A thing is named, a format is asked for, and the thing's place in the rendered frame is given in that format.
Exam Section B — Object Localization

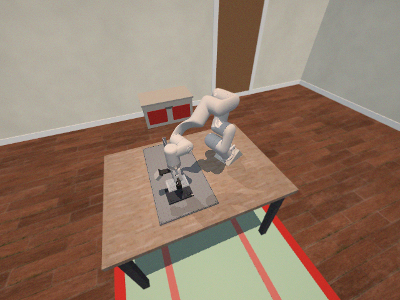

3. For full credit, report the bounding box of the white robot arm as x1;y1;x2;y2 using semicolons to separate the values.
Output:
154;88;240;181

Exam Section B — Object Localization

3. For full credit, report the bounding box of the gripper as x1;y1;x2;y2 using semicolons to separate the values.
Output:
169;166;183;190

